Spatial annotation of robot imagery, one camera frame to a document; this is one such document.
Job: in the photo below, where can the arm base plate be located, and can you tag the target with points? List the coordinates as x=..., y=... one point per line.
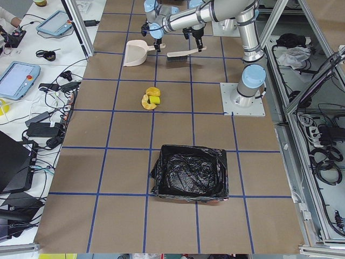
x=226, y=28
x=237, y=105

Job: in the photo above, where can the black bag lined bin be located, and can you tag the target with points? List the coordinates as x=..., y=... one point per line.
x=191, y=173

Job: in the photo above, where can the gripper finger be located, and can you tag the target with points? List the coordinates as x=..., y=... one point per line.
x=156, y=45
x=159, y=42

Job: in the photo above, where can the black power brick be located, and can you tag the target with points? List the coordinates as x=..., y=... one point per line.
x=45, y=129

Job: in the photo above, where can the white crumpled cloth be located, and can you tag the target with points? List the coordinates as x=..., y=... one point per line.
x=294, y=57

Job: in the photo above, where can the near teach pendant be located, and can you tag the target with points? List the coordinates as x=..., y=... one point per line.
x=17, y=79

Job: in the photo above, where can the aluminium frame post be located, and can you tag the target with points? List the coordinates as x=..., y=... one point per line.
x=78, y=24

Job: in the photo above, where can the yellow sponge trash pile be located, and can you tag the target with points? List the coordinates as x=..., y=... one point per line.
x=151, y=98

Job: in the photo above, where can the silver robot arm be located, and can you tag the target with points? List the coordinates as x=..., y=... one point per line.
x=157, y=13
x=202, y=12

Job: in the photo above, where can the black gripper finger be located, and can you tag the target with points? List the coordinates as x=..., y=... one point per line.
x=199, y=44

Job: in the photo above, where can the far teach pendant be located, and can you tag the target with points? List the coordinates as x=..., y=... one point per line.
x=57, y=25

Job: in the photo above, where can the teach pendant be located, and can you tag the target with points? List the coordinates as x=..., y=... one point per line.
x=17, y=79
x=57, y=25

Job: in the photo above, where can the black power adapter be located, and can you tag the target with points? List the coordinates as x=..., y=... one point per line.
x=89, y=23

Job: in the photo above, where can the black laptop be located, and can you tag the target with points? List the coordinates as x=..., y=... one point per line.
x=17, y=161

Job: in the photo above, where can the beige plastic dustpan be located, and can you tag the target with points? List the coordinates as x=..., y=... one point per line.
x=136, y=52

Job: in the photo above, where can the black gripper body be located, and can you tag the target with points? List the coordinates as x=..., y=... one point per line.
x=198, y=35
x=157, y=41

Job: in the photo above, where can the beige hand brush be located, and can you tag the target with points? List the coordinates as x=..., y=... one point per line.
x=182, y=55

